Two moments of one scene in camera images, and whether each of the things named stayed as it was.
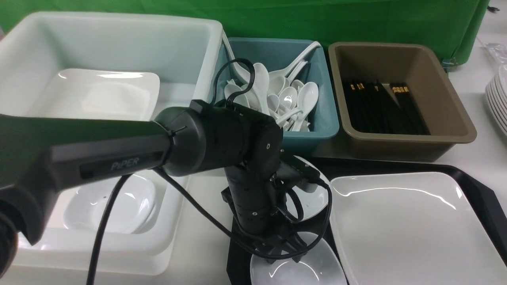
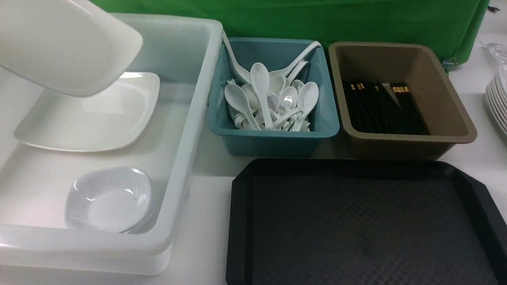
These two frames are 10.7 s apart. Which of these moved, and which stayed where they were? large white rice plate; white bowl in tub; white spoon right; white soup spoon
Moved: large white rice plate
Stayed: white bowl in tub; white soup spoon; white spoon right
